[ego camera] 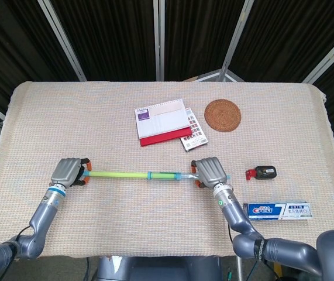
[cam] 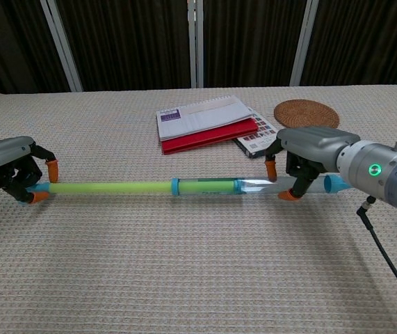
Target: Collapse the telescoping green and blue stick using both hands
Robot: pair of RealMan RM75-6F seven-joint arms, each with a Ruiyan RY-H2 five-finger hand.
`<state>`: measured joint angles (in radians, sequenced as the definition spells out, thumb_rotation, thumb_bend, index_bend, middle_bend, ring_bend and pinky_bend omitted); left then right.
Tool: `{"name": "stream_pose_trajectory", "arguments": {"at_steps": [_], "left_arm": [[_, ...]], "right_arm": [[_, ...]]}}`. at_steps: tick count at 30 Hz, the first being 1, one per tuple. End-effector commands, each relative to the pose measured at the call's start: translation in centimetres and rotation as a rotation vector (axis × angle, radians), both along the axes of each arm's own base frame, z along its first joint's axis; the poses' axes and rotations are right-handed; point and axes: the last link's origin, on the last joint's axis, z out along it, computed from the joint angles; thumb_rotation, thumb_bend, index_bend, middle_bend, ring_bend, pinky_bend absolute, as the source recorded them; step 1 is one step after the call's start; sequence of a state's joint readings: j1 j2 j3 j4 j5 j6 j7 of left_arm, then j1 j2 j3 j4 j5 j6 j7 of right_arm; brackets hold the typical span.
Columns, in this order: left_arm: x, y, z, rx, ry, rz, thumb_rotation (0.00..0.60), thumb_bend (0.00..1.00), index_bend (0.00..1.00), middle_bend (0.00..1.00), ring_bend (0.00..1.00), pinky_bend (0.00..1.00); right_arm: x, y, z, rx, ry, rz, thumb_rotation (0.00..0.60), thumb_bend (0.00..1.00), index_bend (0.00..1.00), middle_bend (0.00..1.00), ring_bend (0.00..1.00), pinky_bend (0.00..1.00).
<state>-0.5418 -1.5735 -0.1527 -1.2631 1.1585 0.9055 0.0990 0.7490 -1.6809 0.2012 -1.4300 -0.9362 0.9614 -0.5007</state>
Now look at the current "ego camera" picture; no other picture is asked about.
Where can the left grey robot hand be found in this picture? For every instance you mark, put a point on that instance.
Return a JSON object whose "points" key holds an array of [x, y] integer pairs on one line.
{"points": [[65, 171]]}

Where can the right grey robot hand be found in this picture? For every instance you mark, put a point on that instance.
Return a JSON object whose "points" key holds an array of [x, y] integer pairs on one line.
{"points": [[210, 172]]}

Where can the transparent blue syringe barrel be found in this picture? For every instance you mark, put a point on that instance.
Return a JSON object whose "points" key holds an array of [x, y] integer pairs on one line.
{"points": [[184, 176]]}

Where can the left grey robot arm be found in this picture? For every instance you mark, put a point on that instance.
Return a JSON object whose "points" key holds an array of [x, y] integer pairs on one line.
{"points": [[44, 216]]}

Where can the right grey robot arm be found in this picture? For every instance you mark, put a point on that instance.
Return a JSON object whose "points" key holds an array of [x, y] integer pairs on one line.
{"points": [[240, 216]]}

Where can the white card with coloured squares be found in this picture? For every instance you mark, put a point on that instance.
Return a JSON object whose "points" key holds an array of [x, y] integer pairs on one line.
{"points": [[196, 137]]}

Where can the small black bottle red cap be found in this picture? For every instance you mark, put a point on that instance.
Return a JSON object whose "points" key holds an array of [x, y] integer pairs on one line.
{"points": [[266, 171]]}

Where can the red book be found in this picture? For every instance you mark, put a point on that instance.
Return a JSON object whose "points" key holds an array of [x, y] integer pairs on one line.
{"points": [[163, 139]]}

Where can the round woven brown coaster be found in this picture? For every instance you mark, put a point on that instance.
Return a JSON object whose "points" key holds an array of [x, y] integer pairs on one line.
{"points": [[223, 114]]}

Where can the white spiral desk calendar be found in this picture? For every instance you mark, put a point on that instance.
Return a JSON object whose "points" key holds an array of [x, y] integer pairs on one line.
{"points": [[161, 120]]}

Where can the beige woven tablecloth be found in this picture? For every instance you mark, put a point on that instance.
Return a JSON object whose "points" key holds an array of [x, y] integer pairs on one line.
{"points": [[125, 216]]}

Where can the Crest toothpaste box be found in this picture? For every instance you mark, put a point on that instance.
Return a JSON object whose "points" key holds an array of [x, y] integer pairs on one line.
{"points": [[278, 211]]}

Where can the cardboard box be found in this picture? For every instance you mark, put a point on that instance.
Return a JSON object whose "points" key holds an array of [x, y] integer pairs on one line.
{"points": [[192, 78]]}

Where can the metal table leg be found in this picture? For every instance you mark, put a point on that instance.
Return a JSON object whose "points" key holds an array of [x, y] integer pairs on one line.
{"points": [[239, 269]]}

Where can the grey robot torso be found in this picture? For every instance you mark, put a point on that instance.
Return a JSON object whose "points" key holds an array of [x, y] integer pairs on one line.
{"points": [[155, 267]]}

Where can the black folding screen white frame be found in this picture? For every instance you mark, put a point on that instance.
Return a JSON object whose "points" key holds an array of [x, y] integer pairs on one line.
{"points": [[111, 35]]}

